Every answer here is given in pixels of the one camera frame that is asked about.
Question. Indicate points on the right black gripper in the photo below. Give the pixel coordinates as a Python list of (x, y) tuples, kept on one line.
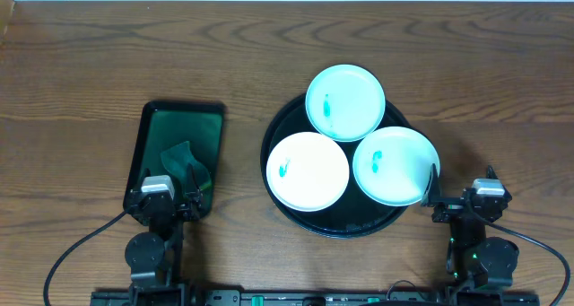
[(449, 206)]

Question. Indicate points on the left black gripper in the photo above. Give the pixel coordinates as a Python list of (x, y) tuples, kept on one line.
[(166, 205)]

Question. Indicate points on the green sponge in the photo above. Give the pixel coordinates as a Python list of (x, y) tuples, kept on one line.
[(175, 161)]

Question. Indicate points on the mint green plate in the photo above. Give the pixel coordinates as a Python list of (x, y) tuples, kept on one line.
[(393, 165), (345, 102)]

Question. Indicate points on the white plate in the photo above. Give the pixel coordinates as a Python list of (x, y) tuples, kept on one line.
[(307, 171)]

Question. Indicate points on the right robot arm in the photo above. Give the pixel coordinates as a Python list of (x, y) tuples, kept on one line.
[(482, 266)]

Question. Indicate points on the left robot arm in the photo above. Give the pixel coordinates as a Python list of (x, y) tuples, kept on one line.
[(155, 256)]

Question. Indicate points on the rectangular black tray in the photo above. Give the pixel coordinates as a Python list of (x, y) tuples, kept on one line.
[(164, 124)]

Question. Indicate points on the round black tray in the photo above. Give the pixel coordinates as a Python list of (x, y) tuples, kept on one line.
[(354, 214)]

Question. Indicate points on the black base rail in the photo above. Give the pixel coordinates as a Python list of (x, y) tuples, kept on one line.
[(237, 298)]

